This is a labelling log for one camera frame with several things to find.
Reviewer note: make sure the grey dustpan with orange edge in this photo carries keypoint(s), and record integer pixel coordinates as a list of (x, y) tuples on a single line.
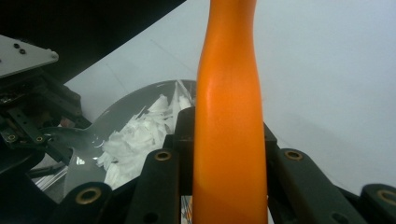
[(93, 137)]

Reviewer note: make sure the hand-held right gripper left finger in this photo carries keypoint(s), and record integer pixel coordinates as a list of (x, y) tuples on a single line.
[(184, 140)]

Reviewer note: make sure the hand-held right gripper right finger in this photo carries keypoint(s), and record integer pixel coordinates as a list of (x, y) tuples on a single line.
[(269, 149)]

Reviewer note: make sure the orange carrot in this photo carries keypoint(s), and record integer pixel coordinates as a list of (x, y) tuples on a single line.
[(230, 118)]

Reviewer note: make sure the pile of white paper scraps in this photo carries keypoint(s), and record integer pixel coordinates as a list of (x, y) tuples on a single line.
[(140, 140)]

